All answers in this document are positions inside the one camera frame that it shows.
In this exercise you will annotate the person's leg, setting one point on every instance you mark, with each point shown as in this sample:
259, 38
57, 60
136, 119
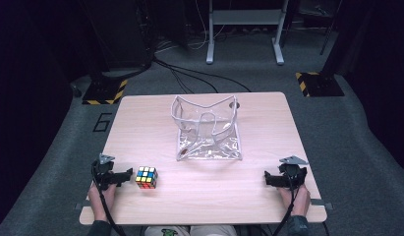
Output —
214, 231
157, 231

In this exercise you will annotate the black cabinet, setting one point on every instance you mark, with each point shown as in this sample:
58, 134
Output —
121, 32

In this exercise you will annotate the person's right leg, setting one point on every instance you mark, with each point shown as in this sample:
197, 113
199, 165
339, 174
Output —
214, 231

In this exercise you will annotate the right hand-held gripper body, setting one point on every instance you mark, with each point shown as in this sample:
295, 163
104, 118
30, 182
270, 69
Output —
293, 177

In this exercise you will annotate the black yellow striped base plate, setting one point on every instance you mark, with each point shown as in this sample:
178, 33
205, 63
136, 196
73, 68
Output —
320, 85
101, 91

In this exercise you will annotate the black tripod leg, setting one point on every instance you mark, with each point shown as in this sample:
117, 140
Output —
327, 36

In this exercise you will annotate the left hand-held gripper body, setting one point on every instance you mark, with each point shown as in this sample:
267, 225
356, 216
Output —
103, 173

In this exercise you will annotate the dark curtain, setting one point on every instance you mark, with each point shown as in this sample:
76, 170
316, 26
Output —
383, 82
29, 82

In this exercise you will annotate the person's left hand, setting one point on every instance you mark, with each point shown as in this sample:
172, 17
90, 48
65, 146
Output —
100, 205

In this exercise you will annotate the person's left leg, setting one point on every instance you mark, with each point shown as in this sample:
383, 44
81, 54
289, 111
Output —
157, 231

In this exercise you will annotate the grey metal table bracket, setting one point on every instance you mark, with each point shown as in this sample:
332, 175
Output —
320, 202
80, 206

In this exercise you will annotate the white desk frame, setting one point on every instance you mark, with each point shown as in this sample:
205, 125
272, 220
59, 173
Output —
243, 16

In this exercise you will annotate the small dark floor object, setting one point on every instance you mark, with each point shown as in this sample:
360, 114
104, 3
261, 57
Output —
76, 91

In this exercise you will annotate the person's right hand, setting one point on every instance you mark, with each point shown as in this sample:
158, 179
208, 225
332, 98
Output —
301, 200

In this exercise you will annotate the clear plastic bag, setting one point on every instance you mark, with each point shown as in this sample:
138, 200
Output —
207, 144

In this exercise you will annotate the multicoloured puzzle cube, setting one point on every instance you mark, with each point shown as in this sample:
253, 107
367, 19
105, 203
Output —
146, 177

